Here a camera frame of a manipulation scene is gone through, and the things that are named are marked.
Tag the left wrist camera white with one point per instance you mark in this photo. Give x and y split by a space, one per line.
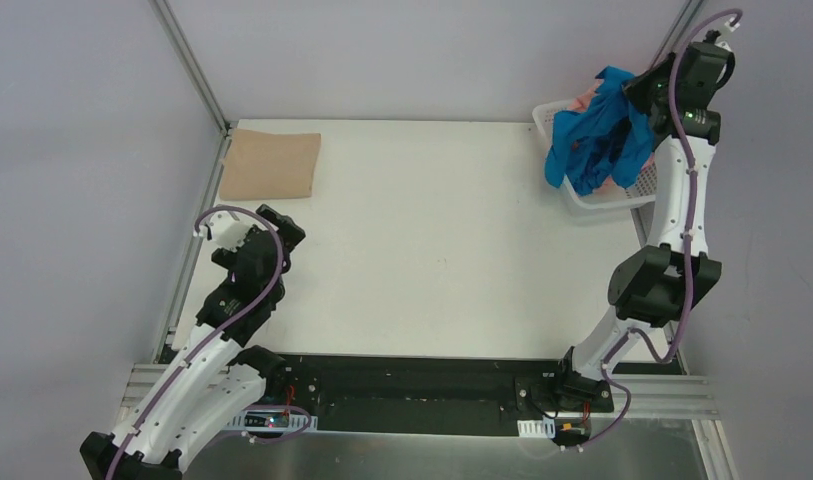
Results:
226 232

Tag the right controller board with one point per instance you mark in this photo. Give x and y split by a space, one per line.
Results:
558 430

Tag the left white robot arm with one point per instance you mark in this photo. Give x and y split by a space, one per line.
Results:
217 372

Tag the white plastic basket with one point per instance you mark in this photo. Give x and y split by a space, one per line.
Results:
609 196

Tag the aluminium frame rail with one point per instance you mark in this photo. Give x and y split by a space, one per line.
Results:
679 27
185 54

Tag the left controller board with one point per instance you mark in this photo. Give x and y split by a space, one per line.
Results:
271 421

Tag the folded beige t shirt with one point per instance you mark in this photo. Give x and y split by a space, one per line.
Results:
267 166

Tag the controller board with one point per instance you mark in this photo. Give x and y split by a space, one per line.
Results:
558 430
271 421

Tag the aluminium frame rail right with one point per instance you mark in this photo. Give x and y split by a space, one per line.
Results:
679 27

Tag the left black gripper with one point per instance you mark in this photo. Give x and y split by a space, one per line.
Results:
281 228

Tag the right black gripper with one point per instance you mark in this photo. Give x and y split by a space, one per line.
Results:
642 92

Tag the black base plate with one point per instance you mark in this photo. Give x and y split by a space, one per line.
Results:
406 395

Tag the salmon pink t shirt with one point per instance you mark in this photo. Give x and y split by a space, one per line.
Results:
582 102

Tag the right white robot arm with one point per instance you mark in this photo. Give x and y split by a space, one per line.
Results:
665 279

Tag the blue t shirt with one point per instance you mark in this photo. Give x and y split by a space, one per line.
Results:
609 139

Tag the aluminium frame rail left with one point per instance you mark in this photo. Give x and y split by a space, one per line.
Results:
185 54

